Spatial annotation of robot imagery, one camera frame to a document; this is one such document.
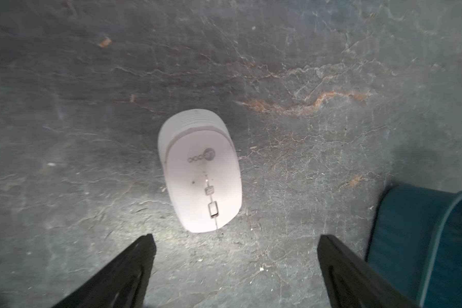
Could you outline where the white mouse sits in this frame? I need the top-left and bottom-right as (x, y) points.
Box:
(158, 109), (243, 233)

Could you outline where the teal storage box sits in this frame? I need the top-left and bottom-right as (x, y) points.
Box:
(367, 185), (462, 307)

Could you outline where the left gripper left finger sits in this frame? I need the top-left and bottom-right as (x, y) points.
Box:
(55, 234), (157, 307)

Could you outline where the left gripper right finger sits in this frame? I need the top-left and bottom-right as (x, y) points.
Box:
(317, 234), (417, 307)

